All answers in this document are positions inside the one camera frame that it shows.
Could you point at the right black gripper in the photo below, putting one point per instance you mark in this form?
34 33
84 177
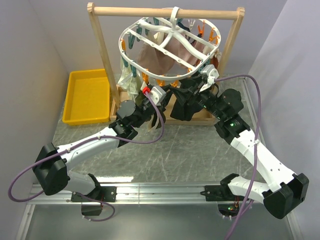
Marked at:
185 94

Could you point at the black striped hanging underwear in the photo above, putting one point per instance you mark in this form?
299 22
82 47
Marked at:
178 112

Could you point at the yellow plastic bin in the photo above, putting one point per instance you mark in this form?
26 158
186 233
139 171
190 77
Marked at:
87 98

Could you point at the white round clip hanger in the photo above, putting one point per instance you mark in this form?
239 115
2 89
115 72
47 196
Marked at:
184 51

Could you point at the olive green underwear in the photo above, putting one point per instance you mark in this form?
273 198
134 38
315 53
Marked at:
147 113

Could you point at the beige hanging underwear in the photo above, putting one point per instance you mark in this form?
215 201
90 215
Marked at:
156 38

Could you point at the rust orange hanging underwear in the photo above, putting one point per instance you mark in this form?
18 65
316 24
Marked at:
215 62

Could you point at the aluminium mounting rail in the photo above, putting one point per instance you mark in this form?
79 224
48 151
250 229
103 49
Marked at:
128 193

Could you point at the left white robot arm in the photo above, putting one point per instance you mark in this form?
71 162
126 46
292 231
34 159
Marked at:
53 166

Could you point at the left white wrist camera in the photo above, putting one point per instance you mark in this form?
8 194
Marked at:
156 93

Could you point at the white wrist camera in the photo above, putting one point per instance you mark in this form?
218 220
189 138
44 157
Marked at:
156 93
211 74

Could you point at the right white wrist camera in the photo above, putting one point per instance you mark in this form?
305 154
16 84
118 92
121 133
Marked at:
211 74

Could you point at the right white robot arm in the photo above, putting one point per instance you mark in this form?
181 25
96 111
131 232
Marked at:
283 189

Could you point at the pale green hanging underwear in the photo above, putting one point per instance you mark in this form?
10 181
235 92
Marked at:
129 80

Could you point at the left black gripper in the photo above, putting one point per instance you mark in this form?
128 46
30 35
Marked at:
163 105

